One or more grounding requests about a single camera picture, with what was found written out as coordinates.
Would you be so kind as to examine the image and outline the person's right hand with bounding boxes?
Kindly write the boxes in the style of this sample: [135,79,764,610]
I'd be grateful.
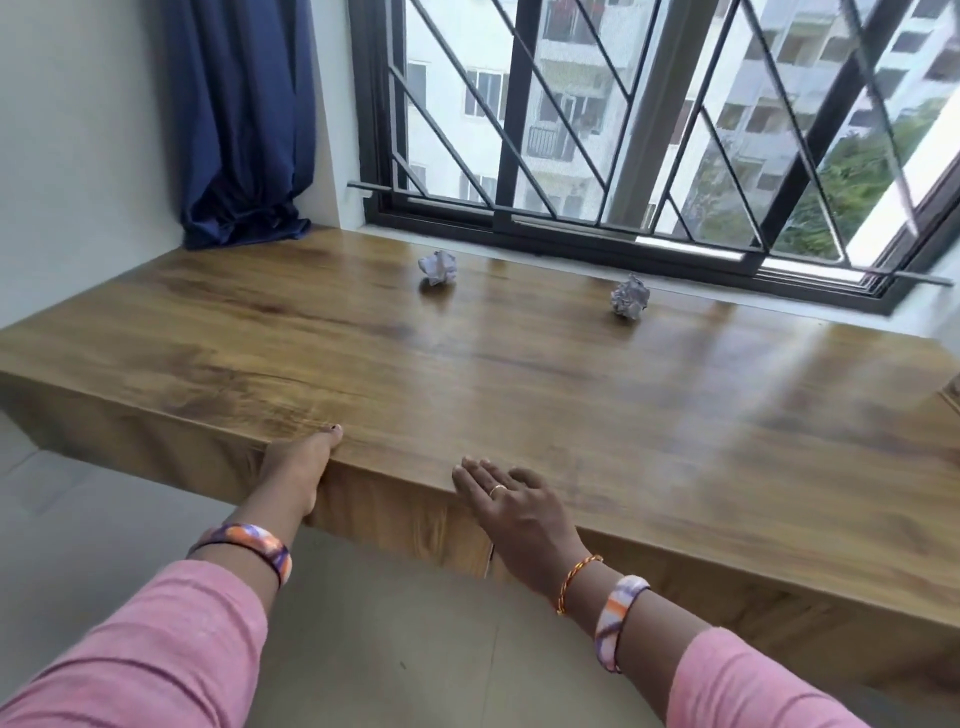
[452,457,594,598]

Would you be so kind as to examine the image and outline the pink sleeve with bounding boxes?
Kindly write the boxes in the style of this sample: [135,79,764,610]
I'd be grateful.
[667,628,871,728]
[0,560,269,728]

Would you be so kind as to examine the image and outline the orange thread bracelet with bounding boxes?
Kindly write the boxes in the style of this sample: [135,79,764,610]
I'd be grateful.
[554,554,604,616]

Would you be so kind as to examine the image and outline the pink left sleeve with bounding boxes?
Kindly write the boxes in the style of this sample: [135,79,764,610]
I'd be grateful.
[0,560,269,728]

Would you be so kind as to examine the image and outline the black framed grille window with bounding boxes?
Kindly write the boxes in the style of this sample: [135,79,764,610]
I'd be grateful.
[346,0,960,316]

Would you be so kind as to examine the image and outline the person's left hand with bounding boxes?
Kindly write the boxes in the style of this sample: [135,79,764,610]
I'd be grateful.
[247,423,345,526]

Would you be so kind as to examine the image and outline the person's right forearm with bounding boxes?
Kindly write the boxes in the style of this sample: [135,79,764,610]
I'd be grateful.
[558,558,710,728]

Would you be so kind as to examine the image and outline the patterned right wrist bangle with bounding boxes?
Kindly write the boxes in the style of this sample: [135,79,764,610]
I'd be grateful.
[594,575,652,674]

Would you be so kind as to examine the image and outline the pink right sleeve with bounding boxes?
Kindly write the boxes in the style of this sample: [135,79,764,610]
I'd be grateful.
[667,628,871,728]

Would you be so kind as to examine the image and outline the patterned left wrist bangle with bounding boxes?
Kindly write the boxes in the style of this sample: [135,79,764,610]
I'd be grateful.
[187,522,294,590]

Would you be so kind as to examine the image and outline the patterned wrist bangle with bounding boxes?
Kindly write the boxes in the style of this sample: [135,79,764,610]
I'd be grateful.
[594,575,652,674]
[187,522,294,590]

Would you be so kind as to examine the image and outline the white paper ball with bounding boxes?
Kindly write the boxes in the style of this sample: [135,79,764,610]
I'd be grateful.
[417,249,457,286]

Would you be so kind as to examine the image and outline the blue curtain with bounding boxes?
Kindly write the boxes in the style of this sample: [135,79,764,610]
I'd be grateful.
[161,0,320,251]

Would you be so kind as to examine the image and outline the person's left forearm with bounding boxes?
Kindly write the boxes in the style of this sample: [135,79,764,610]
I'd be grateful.
[187,509,305,609]

